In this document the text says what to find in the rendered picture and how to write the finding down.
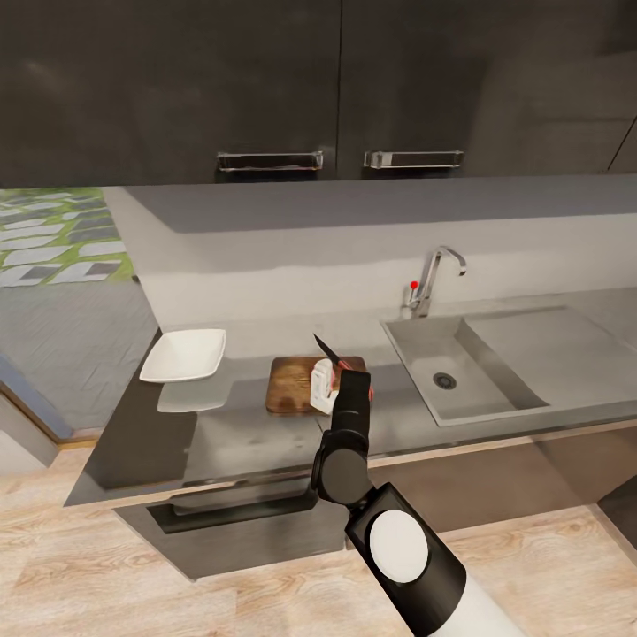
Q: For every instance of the dishwasher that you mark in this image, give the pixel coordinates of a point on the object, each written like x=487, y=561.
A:
x=208, y=534

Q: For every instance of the bowl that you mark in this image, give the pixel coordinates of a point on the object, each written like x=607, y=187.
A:
x=184, y=356

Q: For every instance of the fixed window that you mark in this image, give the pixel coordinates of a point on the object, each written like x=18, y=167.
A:
x=75, y=321

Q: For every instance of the cutting board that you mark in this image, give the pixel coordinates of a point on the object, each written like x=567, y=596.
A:
x=289, y=388

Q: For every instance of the drop in sink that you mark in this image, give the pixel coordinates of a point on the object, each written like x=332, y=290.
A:
x=483, y=366

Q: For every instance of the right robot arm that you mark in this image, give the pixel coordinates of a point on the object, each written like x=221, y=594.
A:
x=431, y=589

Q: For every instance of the parer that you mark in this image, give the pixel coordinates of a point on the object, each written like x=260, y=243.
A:
x=341, y=364

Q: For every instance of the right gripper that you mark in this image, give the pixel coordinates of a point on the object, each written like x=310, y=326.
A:
x=354, y=394

